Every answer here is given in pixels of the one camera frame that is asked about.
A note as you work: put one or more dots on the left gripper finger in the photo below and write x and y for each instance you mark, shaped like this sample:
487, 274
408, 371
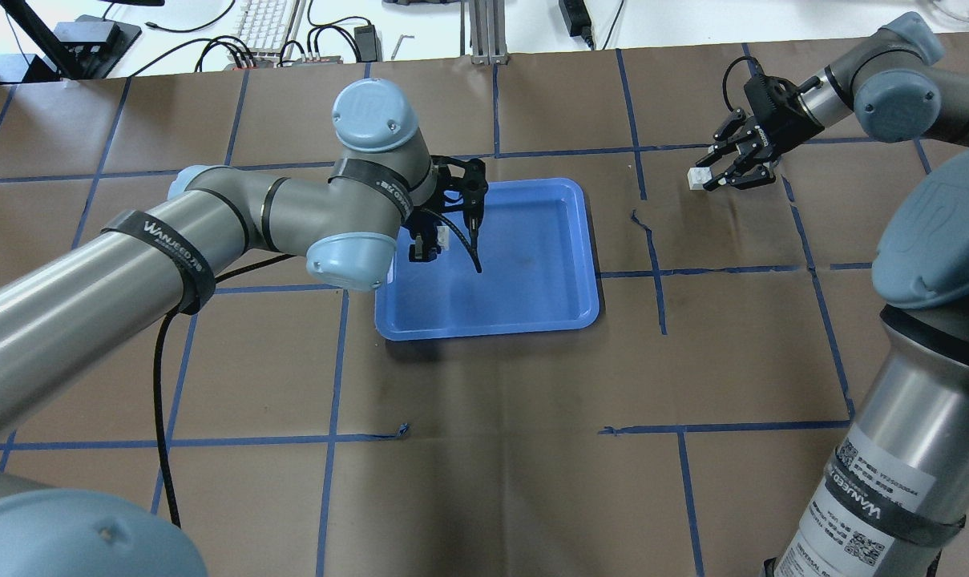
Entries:
426, 245

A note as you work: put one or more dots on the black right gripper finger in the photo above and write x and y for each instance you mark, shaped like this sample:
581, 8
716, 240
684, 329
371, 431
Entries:
724, 139
746, 172

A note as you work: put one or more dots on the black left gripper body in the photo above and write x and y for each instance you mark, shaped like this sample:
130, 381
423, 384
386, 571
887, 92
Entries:
423, 246

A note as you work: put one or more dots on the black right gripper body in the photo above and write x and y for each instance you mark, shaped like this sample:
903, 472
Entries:
782, 113

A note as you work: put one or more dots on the white building block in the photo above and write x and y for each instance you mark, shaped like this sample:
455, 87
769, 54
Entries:
443, 238
698, 177

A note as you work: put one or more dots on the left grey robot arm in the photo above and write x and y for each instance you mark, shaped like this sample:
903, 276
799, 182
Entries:
305, 444

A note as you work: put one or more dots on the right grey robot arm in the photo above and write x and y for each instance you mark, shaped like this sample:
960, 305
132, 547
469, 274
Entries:
895, 491

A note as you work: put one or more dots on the blue plastic tray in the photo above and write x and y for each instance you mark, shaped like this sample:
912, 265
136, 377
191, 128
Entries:
538, 272

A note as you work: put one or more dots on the black power adapter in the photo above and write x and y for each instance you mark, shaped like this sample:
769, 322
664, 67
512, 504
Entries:
577, 21

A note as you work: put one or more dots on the white keyboard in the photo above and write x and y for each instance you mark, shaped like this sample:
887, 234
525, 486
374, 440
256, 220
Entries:
265, 26

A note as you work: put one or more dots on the black monitor stand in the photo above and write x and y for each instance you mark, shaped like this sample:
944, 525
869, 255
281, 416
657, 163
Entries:
87, 48

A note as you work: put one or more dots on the aluminium frame post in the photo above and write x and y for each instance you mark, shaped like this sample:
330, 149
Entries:
484, 32

